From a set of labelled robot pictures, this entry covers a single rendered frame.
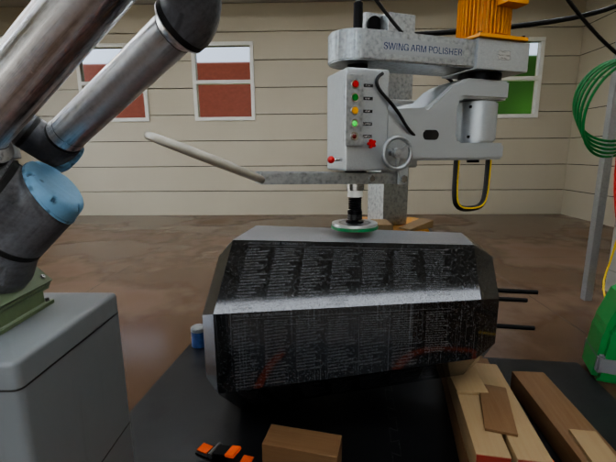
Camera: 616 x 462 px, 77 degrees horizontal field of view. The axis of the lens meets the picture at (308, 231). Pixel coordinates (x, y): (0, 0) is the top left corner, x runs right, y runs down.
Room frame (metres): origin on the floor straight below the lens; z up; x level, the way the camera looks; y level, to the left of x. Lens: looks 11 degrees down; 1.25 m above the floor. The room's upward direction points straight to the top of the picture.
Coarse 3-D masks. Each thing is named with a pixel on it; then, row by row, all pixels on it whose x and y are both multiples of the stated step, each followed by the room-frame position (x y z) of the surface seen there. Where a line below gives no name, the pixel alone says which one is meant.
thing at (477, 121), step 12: (468, 108) 1.94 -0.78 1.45; (480, 108) 1.92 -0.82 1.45; (492, 108) 1.92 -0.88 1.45; (456, 120) 2.01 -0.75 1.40; (468, 120) 1.94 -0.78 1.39; (480, 120) 1.92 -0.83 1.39; (492, 120) 1.93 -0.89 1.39; (456, 132) 2.00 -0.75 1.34; (468, 132) 1.94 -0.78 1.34; (480, 132) 1.92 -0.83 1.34; (492, 132) 1.93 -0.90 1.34
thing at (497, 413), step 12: (468, 372) 1.61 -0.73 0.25; (456, 384) 1.52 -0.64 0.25; (468, 384) 1.52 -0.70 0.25; (480, 384) 1.52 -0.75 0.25; (480, 396) 1.44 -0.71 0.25; (492, 396) 1.44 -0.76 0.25; (504, 396) 1.44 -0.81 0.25; (492, 408) 1.36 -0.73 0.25; (504, 408) 1.36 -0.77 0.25; (492, 420) 1.30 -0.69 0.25; (504, 420) 1.29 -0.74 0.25; (504, 432) 1.23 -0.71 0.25; (516, 432) 1.23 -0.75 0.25
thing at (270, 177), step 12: (276, 180) 1.61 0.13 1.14; (288, 180) 1.63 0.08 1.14; (300, 180) 1.65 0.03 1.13; (312, 180) 1.66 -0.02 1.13; (324, 180) 1.68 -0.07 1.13; (336, 180) 1.70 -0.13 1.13; (348, 180) 1.72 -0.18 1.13; (360, 180) 1.74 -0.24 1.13; (372, 180) 1.75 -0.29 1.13; (384, 180) 1.78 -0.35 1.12; (396, 180) 1.80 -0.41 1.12
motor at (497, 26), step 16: (464, 0) 1.97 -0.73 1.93; (480, 0) 1.93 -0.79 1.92; (496, 0) 1.89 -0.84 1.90; (512, 0) 1.85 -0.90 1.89; (528, 0) 1.88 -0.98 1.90; (464, 16) 1.97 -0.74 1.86; (480, 16) 1.93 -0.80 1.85; (496, 16) 1.91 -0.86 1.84; (464, 32) 1.97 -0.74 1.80; (480, 32) 1.83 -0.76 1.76; (496, 32) 1.90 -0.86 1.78
